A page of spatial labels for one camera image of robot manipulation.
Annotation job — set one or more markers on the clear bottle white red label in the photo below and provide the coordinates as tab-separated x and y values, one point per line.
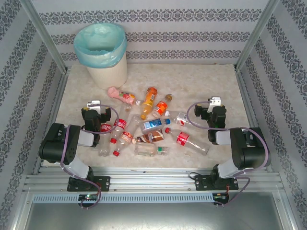
182	118

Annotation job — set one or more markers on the pink strawberry drink bottle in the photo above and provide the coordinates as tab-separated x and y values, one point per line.
120	95

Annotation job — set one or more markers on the large red label cola bottle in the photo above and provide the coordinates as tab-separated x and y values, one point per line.
183	138

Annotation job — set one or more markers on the small orange label bottle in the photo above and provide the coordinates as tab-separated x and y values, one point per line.
160	107

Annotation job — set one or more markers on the tall orange juice bottle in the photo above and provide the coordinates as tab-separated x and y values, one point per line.
148	100

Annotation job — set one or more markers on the blue label bottle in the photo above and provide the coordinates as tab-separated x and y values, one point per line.
153	125

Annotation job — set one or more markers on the brown coffee drink bottle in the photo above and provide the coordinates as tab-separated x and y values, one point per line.
151	137

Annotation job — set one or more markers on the clear bottle green label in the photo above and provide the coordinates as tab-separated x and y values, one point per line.
146	149

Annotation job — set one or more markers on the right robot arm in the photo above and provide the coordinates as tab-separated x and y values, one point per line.
251	153

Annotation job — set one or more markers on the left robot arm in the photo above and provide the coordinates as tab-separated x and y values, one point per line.
57	143

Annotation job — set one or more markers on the cream waste bin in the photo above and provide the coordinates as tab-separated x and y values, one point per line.
110	76

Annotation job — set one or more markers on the white bin with blue liner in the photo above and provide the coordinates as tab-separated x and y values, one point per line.
100	60

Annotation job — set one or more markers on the small circuit board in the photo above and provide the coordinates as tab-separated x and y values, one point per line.
219	196
87	197

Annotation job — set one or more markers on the grey metal sheet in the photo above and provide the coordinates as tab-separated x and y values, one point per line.
153	215

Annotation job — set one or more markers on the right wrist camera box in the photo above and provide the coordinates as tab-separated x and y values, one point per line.
214	103

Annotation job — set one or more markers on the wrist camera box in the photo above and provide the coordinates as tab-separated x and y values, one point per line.
93	105
214	103

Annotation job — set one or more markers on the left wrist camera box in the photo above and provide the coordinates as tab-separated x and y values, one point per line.
93	105

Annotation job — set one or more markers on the aluminium table edge rail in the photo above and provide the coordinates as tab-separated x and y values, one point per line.
244	95
60	88

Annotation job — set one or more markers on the aluminium frame post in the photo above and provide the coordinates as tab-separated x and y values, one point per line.
254	36
46	36

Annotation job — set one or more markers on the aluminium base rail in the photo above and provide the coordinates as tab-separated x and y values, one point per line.
148	179

